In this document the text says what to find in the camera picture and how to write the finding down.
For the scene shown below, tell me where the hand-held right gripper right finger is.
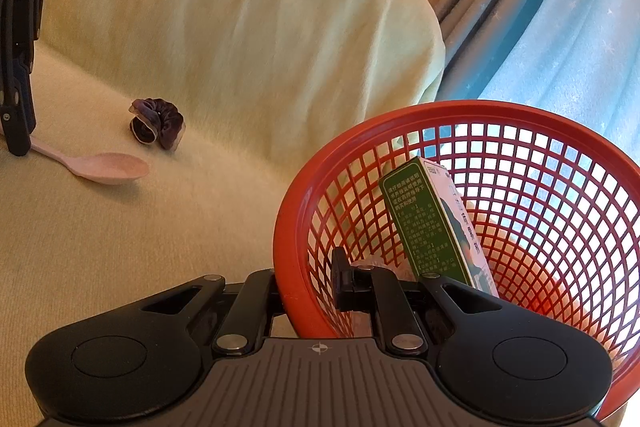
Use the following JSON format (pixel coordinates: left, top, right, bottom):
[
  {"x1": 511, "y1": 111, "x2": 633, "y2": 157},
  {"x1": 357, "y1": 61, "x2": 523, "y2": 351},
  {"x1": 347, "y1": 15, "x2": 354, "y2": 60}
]
[{"x1": 331, "y1": 247, "x2": 503, "y2": 356}]

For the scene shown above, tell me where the red mesh basket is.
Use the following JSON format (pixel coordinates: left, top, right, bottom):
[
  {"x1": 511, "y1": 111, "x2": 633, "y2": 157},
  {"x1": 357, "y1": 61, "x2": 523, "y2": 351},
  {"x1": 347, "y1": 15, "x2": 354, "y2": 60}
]
[{"x1": 274, "y1": 101, "x2": 640, "y2": 423}]

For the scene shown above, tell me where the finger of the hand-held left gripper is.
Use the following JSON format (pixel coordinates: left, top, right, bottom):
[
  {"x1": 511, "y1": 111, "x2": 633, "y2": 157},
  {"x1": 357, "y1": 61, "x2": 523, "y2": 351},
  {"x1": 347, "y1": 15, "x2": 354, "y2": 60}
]
[{"x1": 0, "y1": 0, "x2": 44, "y2": 156}]

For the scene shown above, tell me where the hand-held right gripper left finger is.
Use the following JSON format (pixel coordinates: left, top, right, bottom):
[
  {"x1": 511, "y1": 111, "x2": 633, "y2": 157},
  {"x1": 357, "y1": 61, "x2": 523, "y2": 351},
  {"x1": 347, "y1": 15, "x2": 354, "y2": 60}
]
[{"x1": 140, "y1": 269, "x2": 283, "y2": 356}]

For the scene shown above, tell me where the pink plastic spoon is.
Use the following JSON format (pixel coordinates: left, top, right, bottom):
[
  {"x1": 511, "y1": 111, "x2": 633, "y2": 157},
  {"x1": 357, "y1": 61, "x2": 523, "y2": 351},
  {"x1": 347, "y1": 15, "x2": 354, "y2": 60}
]
[{"x1": 29, "y1": 142, "x2": 150, "y2": 186}]

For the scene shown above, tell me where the green and white carton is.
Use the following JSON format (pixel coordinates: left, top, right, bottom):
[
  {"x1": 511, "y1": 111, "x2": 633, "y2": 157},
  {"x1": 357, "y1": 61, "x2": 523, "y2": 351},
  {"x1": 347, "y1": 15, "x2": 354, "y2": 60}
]
[{"x1": 378, "y1": 157, "x2": 501, "y2": 300}]

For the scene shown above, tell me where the purple velvet scrunchie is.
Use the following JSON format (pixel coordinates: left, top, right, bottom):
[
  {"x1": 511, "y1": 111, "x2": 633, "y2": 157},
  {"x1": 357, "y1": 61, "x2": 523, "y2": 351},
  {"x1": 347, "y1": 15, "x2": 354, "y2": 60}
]
[{"x1": 129, "y1": 98, "x2": 187, "y2": 152}]

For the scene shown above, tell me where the light blue star curtain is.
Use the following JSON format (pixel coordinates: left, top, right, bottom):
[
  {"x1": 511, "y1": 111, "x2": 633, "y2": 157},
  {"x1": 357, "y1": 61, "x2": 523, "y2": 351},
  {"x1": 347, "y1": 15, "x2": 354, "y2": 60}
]
[{"x1": 432, "y1": 0, "x2": 640, "y2": 188}]

